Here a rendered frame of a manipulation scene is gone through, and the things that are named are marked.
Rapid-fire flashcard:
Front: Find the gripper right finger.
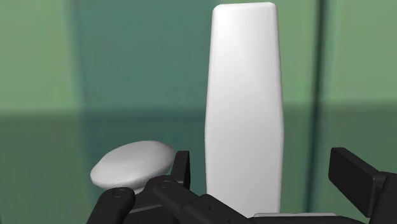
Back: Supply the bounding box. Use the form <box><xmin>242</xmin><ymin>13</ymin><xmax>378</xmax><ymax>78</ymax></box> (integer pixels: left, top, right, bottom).
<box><xmin>328</xmin><ymin>147</ymin><xmax>397</xmax><ymax>224</ymax></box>

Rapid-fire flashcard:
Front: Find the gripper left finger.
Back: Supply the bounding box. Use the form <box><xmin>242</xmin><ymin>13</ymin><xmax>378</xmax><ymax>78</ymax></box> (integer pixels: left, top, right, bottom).
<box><xmin>86</xmin><ymin>150</ymin><xmax>249</xmax><ymax>224</ymax></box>

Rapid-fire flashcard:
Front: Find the white oval soap bar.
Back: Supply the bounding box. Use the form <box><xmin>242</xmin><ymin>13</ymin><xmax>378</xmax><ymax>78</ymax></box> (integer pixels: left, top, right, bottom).
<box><xmin>90</xmin><ymin>140</ymin><xmax>176</xmax><ymax>191</ymax></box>

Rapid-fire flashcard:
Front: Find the tall white rounded bottle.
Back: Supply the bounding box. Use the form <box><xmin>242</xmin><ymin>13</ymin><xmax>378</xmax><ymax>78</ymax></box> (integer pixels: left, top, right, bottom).
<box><xmin>204</xmin><ymin>2</ymin><xmax>284</xmax><ymax>218</ymax></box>

